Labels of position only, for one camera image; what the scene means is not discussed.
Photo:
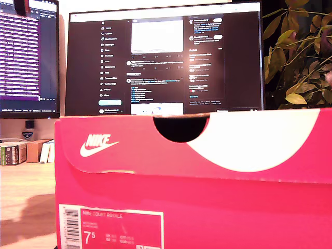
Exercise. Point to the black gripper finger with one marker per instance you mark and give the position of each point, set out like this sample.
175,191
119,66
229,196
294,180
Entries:
21,6

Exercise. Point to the red Nike shoebox with lid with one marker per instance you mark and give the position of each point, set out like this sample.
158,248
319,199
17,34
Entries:
197,186

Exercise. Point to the brown cardboard box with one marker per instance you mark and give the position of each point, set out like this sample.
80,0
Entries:
33,151

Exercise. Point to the white slim box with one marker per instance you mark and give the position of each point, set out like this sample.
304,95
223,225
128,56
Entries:
52,151
44,153

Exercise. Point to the computer monitor with purple text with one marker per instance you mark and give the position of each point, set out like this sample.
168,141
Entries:
23,57

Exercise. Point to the blue shield badge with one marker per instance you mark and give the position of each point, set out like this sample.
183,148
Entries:
27,135

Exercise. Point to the wide computer monitor, dark webpage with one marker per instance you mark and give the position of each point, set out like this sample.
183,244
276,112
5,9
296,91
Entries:
166,64

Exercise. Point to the green leafy houseplant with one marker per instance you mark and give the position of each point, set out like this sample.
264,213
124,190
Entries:
301,67

